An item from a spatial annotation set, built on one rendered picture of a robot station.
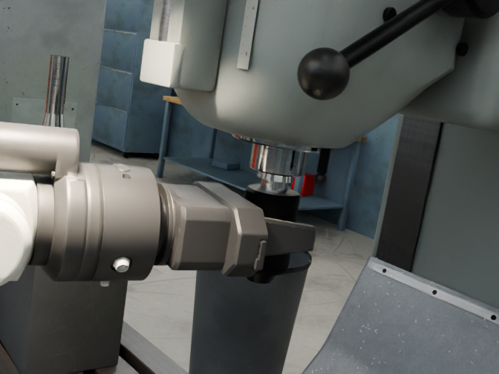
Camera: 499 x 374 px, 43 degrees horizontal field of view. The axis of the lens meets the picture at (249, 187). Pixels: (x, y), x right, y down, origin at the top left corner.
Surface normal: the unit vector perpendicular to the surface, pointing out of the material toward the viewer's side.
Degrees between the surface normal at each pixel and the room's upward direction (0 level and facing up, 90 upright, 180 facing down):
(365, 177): 90
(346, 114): 123
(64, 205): 71
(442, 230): 90
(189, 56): 90
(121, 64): 90
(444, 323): 63
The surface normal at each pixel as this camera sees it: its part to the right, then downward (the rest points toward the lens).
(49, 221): 0.45, 0.02
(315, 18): 0.01, 0.19
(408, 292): -0.60, -0.44
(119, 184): 0.36, -0.67
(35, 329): 0.57, 0.25
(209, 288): -0.69, 0.10
